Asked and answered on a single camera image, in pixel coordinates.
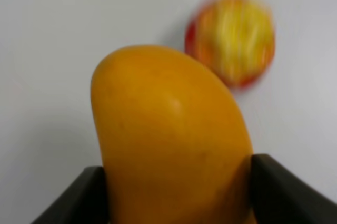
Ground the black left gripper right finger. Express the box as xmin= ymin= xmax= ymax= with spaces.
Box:
xmin=250 ymin=154 xmax=336 ymax=224

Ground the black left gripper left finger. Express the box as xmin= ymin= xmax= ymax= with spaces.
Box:
xmin=33 ymin=166 xmax=108 ymax=224

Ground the yellow orange mango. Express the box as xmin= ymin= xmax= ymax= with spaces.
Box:
xmin=91 ymin=45 xmax=255 ymax=223

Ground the red yellow apple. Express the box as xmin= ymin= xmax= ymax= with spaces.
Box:
xmin=184 ymin=0 xmax=276 ymax=89

